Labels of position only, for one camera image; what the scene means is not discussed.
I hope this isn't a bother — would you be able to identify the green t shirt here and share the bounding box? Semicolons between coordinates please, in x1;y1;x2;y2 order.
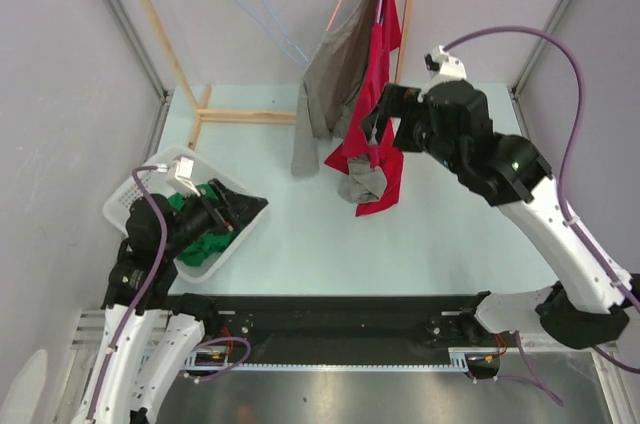
168;184;239;268

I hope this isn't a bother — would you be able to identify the wooden clothes rack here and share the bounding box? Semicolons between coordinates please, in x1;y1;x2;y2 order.
113;0;422;151

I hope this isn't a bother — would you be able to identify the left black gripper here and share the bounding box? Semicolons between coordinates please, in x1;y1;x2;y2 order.
161;176;267;256

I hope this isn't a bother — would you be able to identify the grey t shirt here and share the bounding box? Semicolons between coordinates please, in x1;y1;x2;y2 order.
290;0;379;178

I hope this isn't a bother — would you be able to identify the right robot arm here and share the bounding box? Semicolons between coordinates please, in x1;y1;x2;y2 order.
357;80;636;350

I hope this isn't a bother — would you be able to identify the purple cable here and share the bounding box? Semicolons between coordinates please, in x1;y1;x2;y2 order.
84;166;252;420
442;27;640;405

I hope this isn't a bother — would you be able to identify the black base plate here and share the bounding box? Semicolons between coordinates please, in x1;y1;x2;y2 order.
164;293;501;366

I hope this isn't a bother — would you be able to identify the white plastic basket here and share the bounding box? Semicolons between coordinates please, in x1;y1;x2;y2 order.
103;145;267;284

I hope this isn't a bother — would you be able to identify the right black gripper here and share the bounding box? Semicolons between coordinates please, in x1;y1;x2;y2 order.
359;81;463;174

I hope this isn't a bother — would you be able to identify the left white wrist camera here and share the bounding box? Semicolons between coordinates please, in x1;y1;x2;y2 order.
156;155;201;197

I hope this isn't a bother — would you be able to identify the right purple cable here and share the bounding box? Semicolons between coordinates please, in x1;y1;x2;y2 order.
442;27;640;405

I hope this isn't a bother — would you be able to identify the white cable duct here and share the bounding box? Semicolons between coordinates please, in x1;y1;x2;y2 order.
184;347;496;371

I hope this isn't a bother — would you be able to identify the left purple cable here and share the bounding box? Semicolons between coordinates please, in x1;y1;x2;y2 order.
84;166;252;420

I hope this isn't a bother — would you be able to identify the red t shirt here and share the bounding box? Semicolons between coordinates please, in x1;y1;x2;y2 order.
325;0;404;217

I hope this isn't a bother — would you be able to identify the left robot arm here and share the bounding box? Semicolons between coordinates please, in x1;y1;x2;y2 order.
72;176;268;423

